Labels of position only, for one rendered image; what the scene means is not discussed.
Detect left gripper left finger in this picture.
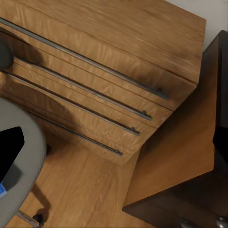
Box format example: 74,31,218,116
0,126,25,183

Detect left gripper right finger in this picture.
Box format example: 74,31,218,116
213,126,228,163

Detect swivel chair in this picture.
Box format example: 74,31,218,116
0,39,51,228

